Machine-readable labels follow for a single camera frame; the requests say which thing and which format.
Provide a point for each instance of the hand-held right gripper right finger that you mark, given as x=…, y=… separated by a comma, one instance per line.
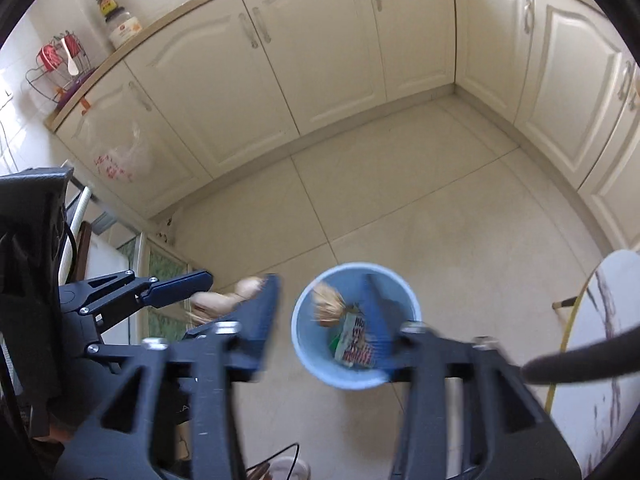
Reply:
x=380, y=312

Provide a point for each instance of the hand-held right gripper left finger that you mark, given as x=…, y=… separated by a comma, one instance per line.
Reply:
x=260, y=320

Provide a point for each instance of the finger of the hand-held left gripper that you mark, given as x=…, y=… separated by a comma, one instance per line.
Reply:
x=102, y=340
x=175, y=287

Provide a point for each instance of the green white drink carton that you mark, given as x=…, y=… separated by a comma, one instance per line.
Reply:
x=357, y=342

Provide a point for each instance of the tan ginger piece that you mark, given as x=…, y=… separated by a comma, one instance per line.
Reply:
x=220, y=302
x=327, y=305

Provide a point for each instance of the blue plastic bin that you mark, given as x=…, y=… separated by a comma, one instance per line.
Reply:
x=320, y=360

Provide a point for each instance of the white plastic bag red print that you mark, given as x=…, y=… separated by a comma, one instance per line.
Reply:
x=125, y=160

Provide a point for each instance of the white round object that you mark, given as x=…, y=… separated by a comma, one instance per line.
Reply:
x=290, y=470

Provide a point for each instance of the orange adhesive hook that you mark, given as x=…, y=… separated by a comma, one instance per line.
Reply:
x=86, y=105

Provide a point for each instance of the round marble table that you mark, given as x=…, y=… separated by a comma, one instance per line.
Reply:
x=605, y=310

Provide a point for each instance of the large labelled glass jar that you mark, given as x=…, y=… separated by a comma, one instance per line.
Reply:
x=125, y=30

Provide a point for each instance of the small sauce bottle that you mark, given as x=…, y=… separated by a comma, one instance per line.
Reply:
x=106, y=4

